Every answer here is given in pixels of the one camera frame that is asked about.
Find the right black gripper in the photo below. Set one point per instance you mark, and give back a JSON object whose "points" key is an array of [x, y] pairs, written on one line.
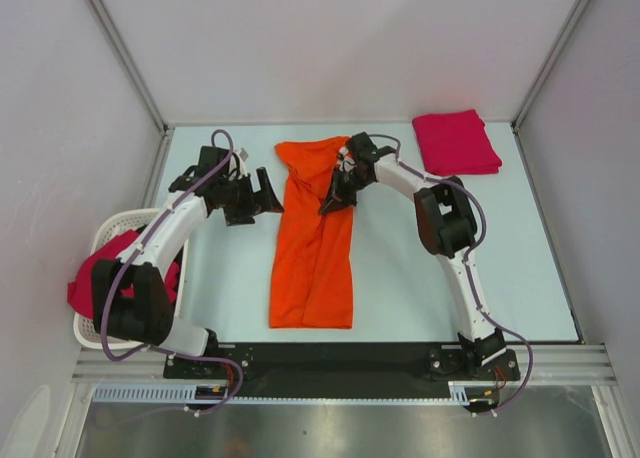
{"points": [[337, 197]]}

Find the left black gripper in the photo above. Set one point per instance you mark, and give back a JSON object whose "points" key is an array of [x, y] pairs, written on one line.
{"points": [[262, 201]]}

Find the orange t shirt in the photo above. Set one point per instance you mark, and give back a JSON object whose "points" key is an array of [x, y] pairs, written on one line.
{"points": [[311, 279]]}

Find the magenta t shirt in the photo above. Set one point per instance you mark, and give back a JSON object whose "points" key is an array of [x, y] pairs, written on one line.
{"points": [[79, 294], [455, 144]]}

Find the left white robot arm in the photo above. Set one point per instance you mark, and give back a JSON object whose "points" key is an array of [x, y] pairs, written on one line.
{"points": [[129, 295]]}

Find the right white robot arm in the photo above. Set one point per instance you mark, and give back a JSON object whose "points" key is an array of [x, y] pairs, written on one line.
{"points": [[447, 229]]}

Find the white plastic laundry basket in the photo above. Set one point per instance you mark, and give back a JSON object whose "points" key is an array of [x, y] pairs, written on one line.
{"points": [[82, 327]]}

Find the magenta t shirt in basket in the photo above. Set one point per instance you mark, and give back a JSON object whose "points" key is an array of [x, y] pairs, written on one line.
{"points": [[79, 294]]}

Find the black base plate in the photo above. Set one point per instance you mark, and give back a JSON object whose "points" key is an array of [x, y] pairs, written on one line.
{"points": [[358, 370]]}

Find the grey slotted cable duct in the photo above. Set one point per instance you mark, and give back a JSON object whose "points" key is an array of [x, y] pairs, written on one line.
{"points": [[191, 394]]}

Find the aluminium frame rail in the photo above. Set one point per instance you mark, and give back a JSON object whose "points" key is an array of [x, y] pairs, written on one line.
{"points": [[554, 364]]}

